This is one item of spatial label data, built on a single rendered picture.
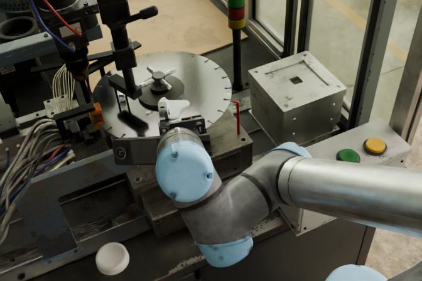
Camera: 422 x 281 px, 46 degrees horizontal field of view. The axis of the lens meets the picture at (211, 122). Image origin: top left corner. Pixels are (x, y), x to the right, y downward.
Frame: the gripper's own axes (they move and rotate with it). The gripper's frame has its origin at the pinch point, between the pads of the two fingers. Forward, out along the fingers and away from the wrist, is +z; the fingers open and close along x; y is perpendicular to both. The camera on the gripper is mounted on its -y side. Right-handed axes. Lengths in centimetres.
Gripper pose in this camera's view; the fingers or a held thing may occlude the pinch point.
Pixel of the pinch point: (165, 130)
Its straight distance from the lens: 99.3
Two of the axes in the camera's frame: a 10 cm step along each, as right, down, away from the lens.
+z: -1.1, -1.6, 9.8
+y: 9.8, -1.6, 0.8
